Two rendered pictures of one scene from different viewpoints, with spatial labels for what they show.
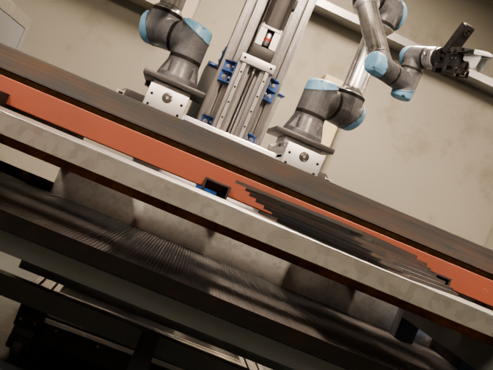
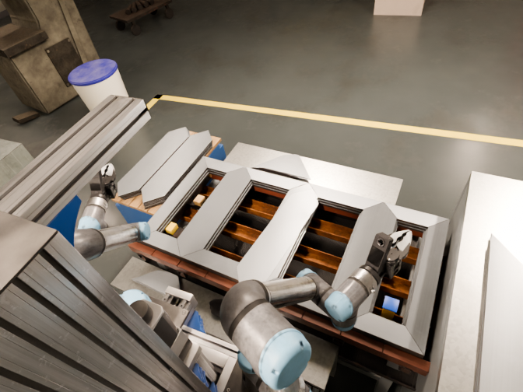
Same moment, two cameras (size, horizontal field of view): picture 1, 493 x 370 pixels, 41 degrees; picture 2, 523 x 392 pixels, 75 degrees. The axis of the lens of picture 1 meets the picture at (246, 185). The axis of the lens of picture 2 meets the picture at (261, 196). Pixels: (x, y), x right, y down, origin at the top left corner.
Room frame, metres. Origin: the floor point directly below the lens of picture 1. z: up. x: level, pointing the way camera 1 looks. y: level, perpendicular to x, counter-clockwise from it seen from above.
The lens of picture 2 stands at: (2.55, 0.70, 2.37)
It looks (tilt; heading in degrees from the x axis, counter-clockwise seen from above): 47 degrees down; 218
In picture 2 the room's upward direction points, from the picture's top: 11 degrees counter-clockwise
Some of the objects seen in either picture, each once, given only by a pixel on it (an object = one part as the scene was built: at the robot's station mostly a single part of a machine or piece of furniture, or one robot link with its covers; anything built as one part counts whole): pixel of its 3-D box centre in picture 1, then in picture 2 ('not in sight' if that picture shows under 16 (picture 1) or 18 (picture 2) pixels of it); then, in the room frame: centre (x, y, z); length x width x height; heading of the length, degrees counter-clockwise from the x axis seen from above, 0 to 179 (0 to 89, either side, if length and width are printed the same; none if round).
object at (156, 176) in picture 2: not in sight; (167, 163); (1.41, -0.96, 0.82); 0.80 x 0.40 x 0.06; 3
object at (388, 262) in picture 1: (360, 244); (285, 164); (1.06, -0.21, 0.77); 0.45 x 0.20 x 0.04; 93
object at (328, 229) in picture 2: (203, 213); (298, 220); (1.41, 0.06, 0.70); 1.66 x 0.08 x 0.05; 93
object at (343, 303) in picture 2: not in sight; (345, 299); (2.11, 0.58, 1.43); 0.11 x 0.08 x 0.09; 162
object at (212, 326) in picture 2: not in sight; (212, 313); (2.13, -0.10, 0.67); 1.30 x 0.20 x 0.03; 93
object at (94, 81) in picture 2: not in sight; (106, 96); (0.41, -3.05, 0.35); 0.56 x 0.56 x 0.69
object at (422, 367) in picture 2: not in sight; (252, 295); (2.00, 0.10, 0.80); 1.62 x 0.04 x 0.06; 93
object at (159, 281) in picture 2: not in sight; (162, 281); (2.12, -0.45, 0.70); 0.39 x 0.12 x 0.04; 93
